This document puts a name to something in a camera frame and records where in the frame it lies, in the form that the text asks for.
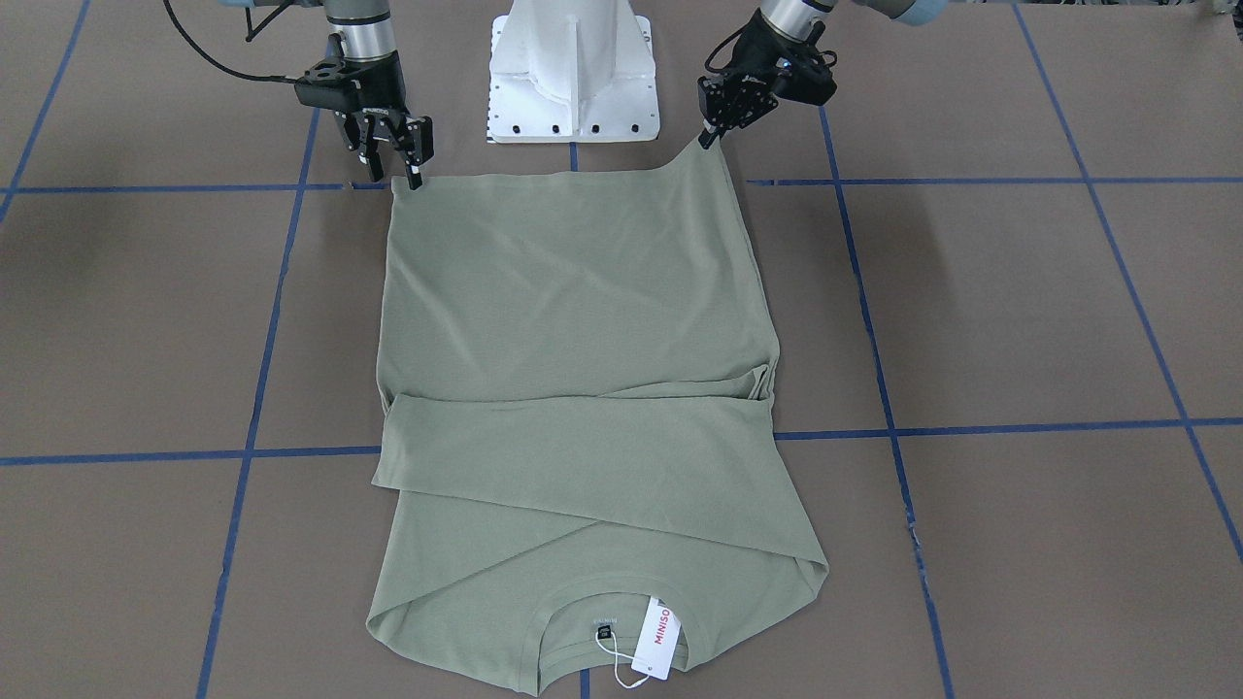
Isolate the olive green long-sleeve shirt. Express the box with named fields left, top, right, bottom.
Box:
left=365, top=142, right=827, bottom=697

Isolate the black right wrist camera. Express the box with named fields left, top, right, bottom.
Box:
left=295, top=58, right=363, bottom=114

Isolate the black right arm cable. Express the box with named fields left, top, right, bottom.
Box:
left=160, top=0, right=336, bottom=88

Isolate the white red price tag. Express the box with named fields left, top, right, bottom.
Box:
left=595, top=597, right=681, bottom=690

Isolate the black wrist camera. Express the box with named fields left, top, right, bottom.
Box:
left=771, top=51, right=838, bottom=107
left=295, top=58, right=363, bottom=114

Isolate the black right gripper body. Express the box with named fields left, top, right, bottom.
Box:
left=319, top=53, right=431, bottom=153

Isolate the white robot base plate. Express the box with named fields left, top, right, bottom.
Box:
left=486, top=1, right=661, bottom=146

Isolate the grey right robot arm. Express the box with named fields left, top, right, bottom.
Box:
left=225, top=1, right=434, bottom=190

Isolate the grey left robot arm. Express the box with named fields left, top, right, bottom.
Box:
left=696, top=1, right=838, bottom=150

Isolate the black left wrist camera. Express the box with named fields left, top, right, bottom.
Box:
left=771, top=51, right=838, bottom=107

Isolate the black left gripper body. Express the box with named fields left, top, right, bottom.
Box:
left=697, top=34, right=830, bottom=129

